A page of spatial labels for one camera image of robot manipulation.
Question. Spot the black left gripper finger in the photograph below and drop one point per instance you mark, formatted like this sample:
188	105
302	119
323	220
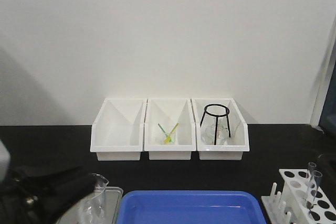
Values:
65	186

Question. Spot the white storage bin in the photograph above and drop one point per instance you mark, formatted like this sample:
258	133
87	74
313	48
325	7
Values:
169	129
117	133
237	145

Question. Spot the glass alcohol lamp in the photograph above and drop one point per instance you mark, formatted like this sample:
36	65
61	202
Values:
216	133

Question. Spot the black wire tripod stand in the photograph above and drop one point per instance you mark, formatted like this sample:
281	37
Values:
216	111

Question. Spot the grey pegboard drying rack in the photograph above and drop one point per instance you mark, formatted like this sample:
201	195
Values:
327	120

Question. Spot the yellow stick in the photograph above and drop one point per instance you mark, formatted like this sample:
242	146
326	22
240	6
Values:
173	130

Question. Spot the white test tube rack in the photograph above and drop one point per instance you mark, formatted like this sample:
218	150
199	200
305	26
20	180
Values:
289	205

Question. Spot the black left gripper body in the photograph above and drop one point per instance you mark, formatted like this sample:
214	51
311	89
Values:
19	202

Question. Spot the clear plastic beaker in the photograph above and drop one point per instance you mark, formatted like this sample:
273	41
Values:
92	208

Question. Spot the white left storage bin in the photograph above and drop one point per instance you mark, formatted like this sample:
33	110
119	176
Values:
117	133

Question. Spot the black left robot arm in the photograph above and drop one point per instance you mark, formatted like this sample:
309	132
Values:
3	155

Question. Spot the black sink basin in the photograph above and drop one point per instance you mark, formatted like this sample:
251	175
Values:
327	163

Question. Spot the blue plastic tray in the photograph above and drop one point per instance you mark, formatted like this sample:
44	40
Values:
189	206

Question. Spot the white middle storage bin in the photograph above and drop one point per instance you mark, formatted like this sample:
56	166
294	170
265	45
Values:
169	129

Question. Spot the white right storage bin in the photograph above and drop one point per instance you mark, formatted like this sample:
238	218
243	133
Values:
237	145

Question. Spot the clear glass test tube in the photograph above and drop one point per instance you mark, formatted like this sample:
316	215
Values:
313	189

